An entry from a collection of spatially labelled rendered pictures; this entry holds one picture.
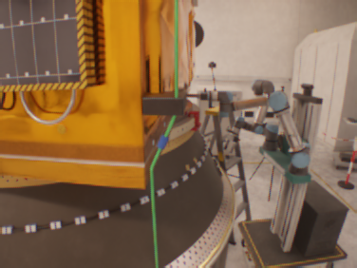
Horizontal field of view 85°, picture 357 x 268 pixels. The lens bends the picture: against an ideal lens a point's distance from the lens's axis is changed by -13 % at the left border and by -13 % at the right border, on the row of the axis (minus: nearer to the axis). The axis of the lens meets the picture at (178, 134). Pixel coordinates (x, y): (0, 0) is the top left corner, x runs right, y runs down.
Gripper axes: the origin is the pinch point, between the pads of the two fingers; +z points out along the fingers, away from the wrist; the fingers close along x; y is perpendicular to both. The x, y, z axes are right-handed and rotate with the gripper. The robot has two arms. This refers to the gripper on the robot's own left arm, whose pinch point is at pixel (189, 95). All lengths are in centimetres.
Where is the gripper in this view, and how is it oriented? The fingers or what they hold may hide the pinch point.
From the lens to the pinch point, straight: 164.4
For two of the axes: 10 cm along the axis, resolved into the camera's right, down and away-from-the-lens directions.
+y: 0.0, -9.6, -2.9
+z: -10.0, -0.3, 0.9
